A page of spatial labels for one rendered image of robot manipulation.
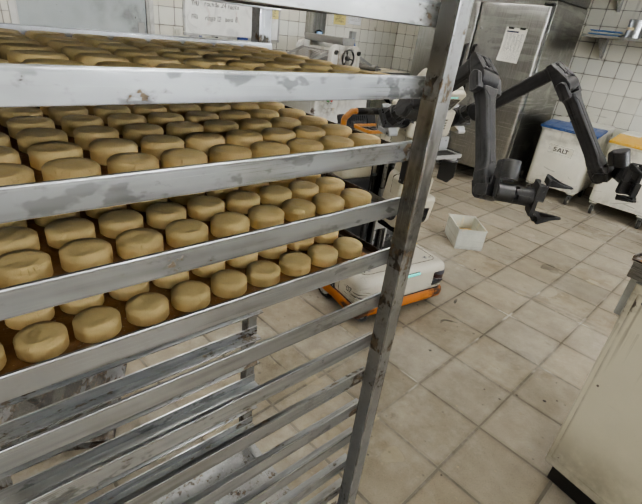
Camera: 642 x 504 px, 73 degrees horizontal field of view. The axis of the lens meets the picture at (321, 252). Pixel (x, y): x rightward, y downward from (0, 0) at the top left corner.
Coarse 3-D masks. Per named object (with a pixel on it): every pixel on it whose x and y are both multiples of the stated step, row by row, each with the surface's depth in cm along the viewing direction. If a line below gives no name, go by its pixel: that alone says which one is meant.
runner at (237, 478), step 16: (352, 400) 94; (336, 416) 86; (304, 432) 85; (320, 432) 85; (272, 448) 81; (288, 448) 80; (256, 464) 75; (272, 464) 78; (224, 480) 75; (240, 480) 74; (192, 496) 72; (208, 496) 70
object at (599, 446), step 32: (640, 288) 122; (640, 320) 124; (608, 352) 132; (640, 352) 125; (608, 384) 134; (640, 384) 127; (576, 416) 144; (608, 416) 136; (640, 416) 128; (576, 448) 146; (608, 448) 138; (640, 448) 130; (576, 480) 149; (608, 480) 139; (640, 480) 131
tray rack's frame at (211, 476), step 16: (0, 448) 91; (256, 448) 141; (224, 464) 135; (240, 464) 136; (0, 480) 92; (192, 480) 130; (208, 480) 130; (256, 480) 132; (176, 496) 125; (224, 496) 126; (240, 496) 127; (272, 496) 128
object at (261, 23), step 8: (256, 8) 86; (256, 16) 86; (264, 16) 86; (256, 24) 87; (264, 24) 87; (256, 32) 88; (264, 32) 88; (256, 40) 88; (264, 40) 88; (248, 320) 120; (256, 320) 122; (248, 344) 124; (240, 376) 132; (248, 416) 139
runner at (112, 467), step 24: (360, 336) 85; (312, 360) 77; (336, 360) 77; (264, 384) 71; (288, 384) 71; (216, 408) 62; (240, 408) 65; (168, 432) 58; (192, 432) 61; (120, 456) 54; (144, 456) 57; (72, 480) 51; (96, 480) 53
